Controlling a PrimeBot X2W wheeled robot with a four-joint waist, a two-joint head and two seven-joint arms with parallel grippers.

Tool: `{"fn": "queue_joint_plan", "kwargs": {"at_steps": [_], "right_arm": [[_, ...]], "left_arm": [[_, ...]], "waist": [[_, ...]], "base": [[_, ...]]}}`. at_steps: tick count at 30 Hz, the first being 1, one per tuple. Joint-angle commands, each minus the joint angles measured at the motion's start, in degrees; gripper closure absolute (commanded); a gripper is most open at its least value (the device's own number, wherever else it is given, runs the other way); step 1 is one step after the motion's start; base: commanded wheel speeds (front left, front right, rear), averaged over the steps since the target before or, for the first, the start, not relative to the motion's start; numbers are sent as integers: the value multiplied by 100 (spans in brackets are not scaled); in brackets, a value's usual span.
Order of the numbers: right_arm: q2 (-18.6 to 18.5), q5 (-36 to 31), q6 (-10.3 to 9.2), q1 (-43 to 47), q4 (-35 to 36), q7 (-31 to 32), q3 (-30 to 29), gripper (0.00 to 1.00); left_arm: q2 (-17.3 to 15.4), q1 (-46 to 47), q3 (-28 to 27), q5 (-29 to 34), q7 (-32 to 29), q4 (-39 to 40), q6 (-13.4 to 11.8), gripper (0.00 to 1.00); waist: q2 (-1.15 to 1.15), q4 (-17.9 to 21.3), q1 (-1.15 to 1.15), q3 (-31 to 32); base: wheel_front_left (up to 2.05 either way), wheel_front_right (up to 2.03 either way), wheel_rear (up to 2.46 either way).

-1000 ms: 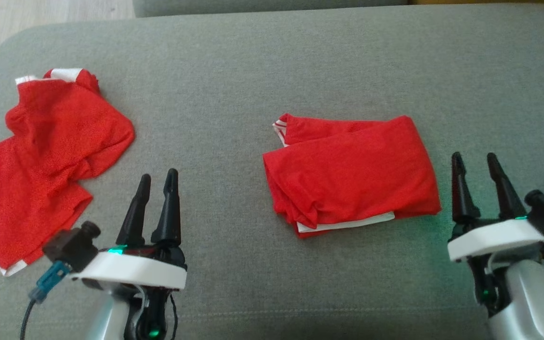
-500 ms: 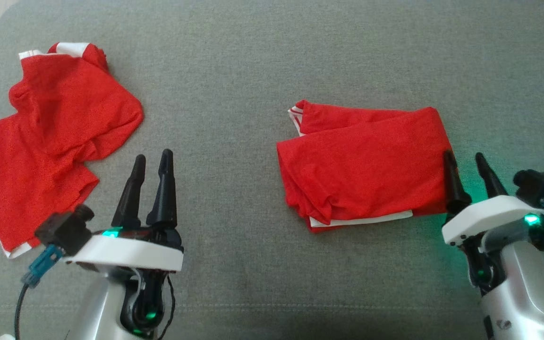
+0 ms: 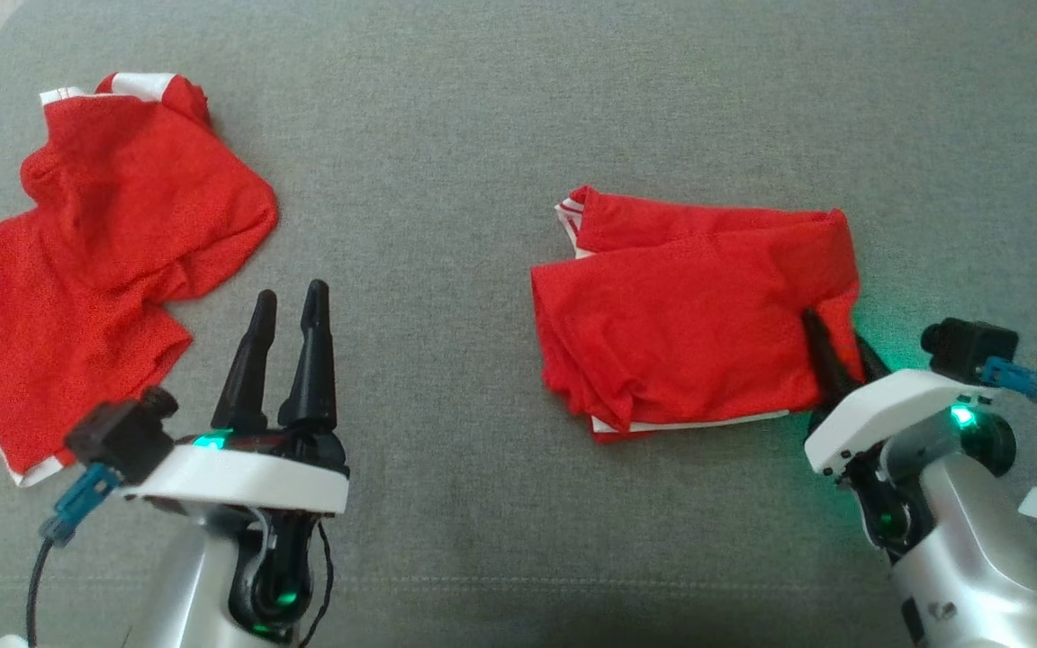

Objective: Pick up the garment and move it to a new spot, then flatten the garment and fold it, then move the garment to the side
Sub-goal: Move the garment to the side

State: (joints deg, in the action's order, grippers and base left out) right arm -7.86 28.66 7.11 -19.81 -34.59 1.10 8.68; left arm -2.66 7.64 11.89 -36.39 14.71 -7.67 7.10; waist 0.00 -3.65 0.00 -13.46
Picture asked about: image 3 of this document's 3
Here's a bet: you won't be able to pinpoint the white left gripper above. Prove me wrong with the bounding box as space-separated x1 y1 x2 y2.
118 280 351 642

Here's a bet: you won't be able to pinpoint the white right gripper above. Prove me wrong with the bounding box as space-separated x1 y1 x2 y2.
801 309 1016 553

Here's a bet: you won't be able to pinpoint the red basketball jersey number 23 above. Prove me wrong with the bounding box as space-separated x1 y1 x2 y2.
530 185 864 444

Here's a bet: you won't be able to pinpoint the red mesh shorts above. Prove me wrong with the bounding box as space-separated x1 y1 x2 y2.
0 72 280 488

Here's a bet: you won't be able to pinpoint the grey fabric sofa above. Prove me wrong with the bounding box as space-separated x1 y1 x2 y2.
0 0 1037 648

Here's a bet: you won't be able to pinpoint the blue right camera connector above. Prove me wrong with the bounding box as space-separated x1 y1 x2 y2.
978 356 1037 403

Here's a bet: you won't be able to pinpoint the blue camera connector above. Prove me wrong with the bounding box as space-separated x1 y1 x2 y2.
978 356 1037 403
39 463 122 546

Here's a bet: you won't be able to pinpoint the thin black left gripper cable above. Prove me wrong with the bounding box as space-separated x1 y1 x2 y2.
296 520 337 648

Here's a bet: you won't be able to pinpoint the blue left camera connector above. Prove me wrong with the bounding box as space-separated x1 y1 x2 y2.
39 463 122 546

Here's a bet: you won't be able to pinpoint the black left camera cable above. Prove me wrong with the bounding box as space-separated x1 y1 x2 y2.
25 538 62 648

